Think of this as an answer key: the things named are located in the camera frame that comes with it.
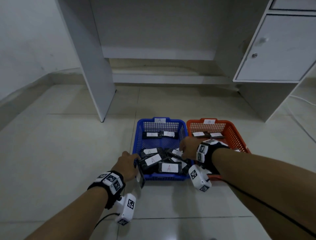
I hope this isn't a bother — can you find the orange plastic basket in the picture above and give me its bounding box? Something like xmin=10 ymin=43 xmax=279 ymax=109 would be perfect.
xmin=186 ymin=118 xmax=251 ymax=181

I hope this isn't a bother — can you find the person's left hand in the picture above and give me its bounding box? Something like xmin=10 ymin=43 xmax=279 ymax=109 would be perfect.
xmin=111 ymin=151 xmax=141 ymax=183

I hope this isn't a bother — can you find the white cabinet door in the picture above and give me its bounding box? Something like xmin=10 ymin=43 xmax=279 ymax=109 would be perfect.
xmin=233 ymin=14 xmax=316 ymax=83

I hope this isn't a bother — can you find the person's left forearm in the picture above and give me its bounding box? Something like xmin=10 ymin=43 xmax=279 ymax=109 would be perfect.
xmin=24 ymin=187 xmax=109 ymax=240

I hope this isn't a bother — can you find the person's right hand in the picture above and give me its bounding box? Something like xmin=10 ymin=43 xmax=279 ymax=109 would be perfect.
xmin=179 ymin=136 xmax=205 ymax=161

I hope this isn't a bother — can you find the blue plastic basket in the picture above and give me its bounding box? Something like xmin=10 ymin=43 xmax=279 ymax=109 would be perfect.
xmin=132 ymin=117 xmax=196 ymax=181

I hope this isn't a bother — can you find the black camera cable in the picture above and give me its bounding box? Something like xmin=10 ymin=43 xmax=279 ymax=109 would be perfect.
xmin=93 ymin=213 xmax=120 ymax=230
xmin=217 ymin=178 xmax=316 ymax=232

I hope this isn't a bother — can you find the person's right forearm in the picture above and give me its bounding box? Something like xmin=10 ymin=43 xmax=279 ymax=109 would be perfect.
xmin=212 ymin=148 xmax=316 ymax=240

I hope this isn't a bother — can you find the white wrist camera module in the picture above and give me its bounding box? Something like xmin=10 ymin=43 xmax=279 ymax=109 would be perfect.
xmin=188 ymin=165 xmax=212 ymax=193
xmin=115 ymin=193 xmax=137 ymax=226

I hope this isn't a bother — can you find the white desk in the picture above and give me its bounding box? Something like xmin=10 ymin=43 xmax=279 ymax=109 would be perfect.
xmin=55 ymin=0 xmax=316 ymax=123

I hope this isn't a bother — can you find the white cable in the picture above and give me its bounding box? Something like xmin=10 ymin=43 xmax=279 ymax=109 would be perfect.
xmin=289 ymin=95 xmax=316 ymax=107

